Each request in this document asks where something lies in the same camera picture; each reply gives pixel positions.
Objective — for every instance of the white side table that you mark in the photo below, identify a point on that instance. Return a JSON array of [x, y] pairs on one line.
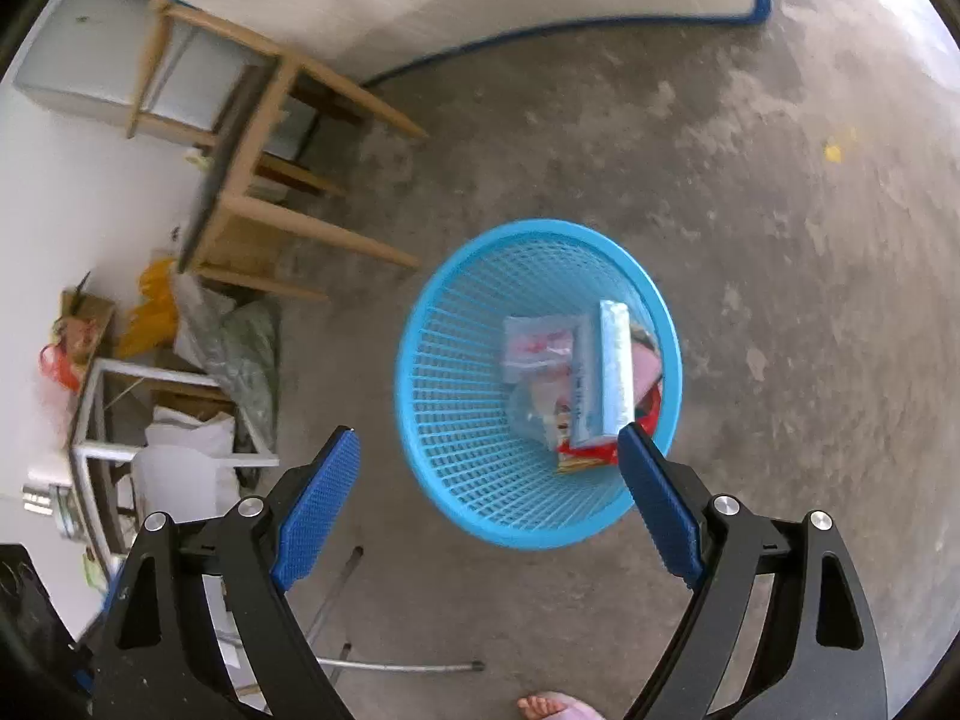
[[150, 371]]

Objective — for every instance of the white sack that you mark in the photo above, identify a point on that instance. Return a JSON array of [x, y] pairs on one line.
[[180, 465]]

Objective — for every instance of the red snack packet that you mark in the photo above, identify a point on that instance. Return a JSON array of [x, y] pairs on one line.
[[592, 456]]

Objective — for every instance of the metal table leg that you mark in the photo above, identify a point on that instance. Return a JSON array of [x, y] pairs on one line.
[[405, 666]]

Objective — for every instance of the blue plastic basket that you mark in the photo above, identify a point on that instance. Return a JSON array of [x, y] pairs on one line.
[[465, 420]]

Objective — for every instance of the pink snack bag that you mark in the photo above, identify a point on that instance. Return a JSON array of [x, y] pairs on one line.
[[646, 367]]

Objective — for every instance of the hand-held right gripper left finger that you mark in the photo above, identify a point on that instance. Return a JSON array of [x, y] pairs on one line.
[[315, 510]]

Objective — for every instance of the yellow scrap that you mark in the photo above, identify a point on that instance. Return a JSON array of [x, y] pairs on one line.
[[834, 153]]

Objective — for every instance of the light blue carton box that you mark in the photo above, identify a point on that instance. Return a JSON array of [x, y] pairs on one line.
[[611, 367]]

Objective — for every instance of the grey refrigerator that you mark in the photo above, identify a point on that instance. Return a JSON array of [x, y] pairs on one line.
[[75, 52]]

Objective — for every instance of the yellow plastic bag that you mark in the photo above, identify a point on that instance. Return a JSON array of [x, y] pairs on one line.
[[150, 307]]

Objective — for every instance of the pink wafer packet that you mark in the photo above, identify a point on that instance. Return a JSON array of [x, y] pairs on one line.
[[540, 349]]

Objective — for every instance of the person's bare foot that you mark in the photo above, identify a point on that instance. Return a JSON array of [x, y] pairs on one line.
[[555, 709]]

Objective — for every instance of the wooden chair dark seat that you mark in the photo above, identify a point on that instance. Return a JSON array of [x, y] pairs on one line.
[[247, 210]]

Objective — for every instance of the grey plastic bag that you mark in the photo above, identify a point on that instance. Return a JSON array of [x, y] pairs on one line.
[[240, 360]]

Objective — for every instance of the cardboard box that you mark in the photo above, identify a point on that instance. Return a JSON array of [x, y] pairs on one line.
[[86, 315]]

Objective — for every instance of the red plastic bag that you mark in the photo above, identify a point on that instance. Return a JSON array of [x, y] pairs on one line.
[[60, 367]]

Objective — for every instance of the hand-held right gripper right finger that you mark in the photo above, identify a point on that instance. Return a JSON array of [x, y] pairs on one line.
[[660, 510]]

